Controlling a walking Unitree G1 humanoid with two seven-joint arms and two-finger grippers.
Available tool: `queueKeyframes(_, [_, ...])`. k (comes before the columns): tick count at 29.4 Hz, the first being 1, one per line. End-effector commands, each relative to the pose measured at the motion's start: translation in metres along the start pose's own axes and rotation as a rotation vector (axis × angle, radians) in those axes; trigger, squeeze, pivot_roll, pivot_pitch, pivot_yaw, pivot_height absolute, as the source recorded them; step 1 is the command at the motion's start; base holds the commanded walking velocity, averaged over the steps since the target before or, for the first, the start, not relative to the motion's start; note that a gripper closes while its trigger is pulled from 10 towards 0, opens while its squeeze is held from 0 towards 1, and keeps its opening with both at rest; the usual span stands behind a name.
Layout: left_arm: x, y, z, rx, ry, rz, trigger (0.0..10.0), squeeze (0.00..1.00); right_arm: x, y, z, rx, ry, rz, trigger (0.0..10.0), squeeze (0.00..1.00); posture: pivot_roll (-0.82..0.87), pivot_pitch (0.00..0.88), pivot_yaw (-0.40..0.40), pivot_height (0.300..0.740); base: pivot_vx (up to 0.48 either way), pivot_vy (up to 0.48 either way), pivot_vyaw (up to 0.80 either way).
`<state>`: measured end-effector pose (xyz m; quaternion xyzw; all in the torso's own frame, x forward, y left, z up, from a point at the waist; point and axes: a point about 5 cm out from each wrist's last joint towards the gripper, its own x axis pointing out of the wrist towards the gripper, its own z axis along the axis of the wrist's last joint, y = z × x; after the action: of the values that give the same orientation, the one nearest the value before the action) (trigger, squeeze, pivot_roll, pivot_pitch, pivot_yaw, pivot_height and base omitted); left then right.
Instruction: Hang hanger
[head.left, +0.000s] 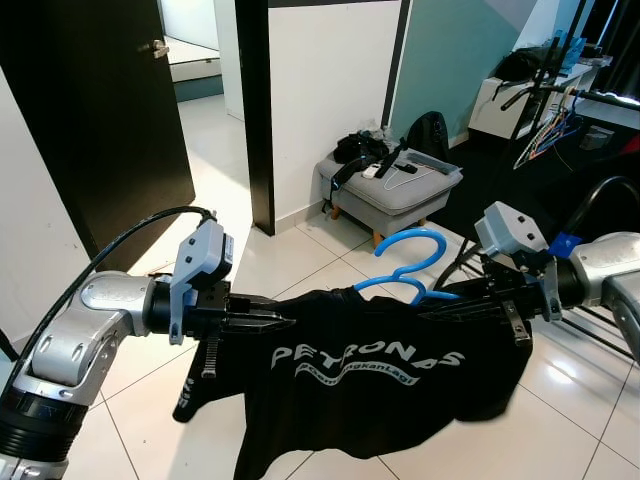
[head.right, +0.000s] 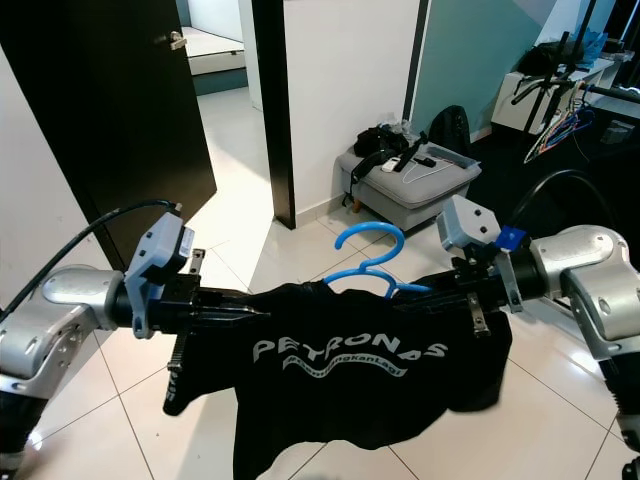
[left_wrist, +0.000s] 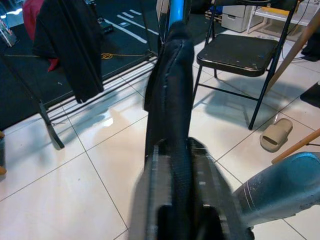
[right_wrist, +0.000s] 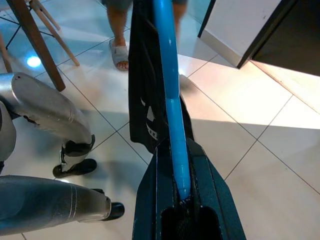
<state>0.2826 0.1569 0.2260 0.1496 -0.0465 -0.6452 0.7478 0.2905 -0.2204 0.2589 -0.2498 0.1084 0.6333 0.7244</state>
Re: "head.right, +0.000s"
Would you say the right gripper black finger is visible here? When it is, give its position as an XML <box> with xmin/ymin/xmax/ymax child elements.
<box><xmin>405</xmin><ymin>281</ymin><xmax>466</xmax><ymax>306</ymax></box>
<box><xmin>410</xmin><ymin>270</ymin><xmax>464</xmax><ymax>298</ymax></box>

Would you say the blue plastic clothes hanger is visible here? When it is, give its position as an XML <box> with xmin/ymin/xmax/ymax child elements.
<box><xmin>333</xmin><ymin>220</ymin><xmax>453</xmax><ymax>301</ymax></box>

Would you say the black sports shirt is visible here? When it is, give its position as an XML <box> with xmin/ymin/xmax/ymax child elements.
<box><xmin>162</xmin><ymin>278</ymin><xmax>515</xmax><ymax>480</ymax></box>

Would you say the grey padded ottoman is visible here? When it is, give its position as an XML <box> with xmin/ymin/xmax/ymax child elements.
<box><xmin>337</xmin><ymin>140</ymin><xmax>483</xmax><ymax>236</ymax></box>

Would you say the small white device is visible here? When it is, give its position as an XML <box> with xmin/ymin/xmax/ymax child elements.
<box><xmin>382</xmin><ymin>150</ymin><xmax>436</xmax><ymax>173</ymax></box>

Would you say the black backpack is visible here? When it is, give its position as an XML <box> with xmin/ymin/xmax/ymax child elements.
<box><xmin>427</xmin><ymin>104</ymin><xmax>473</xmax><ymax>159</ymax></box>

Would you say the bundle of coloured hangers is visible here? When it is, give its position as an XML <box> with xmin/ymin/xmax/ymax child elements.
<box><xmin>523</xmin><ymin>98</ymin><xmax>598</xmax><ymax>167</ymax></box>

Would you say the white low cabinet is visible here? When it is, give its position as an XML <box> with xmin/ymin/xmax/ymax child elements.
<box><xmin>490</xmin><ymin>50</ymin><xmax>636</xmax><ymax>138</ymax></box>

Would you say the black clothes rack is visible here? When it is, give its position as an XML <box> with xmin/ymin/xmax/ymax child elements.
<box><xmin>508</xmin><ymin>0</ymin><xmax>640</xmax><ymax>191</ymax></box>

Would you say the grey sofa bed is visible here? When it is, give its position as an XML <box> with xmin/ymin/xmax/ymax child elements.
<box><xmin>178</xmin><ymin>0</ymin><xmax>251</xmax><ymax>98</ymax></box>

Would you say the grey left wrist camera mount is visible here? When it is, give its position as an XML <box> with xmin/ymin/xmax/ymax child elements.
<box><xmin>126</xmin><ymin>211</ymin><xmax>198</xmax><ymax>337</ymax></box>

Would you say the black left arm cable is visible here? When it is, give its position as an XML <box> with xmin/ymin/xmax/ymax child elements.
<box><xmin>0</xmin><ymin>197</ymin><xmax>187</xmax><ymax>321</ymax></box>

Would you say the black bag with strap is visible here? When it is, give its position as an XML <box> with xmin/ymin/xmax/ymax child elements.
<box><xmin>350</xmin><ymin>122</ymin><xmax>436</xmax><ymax>206</ymax></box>

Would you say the black door with metal handle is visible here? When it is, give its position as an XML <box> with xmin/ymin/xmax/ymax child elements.
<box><xmin>0</xmin><ymin>0</ymin><xmax>219</xmax><ymax>271</ymax></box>

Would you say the black door frame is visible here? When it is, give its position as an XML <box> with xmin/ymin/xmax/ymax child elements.
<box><xmin>250</xmin><ymin>0</ymin><xmax>299</xmax><ymax>232</ymax></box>

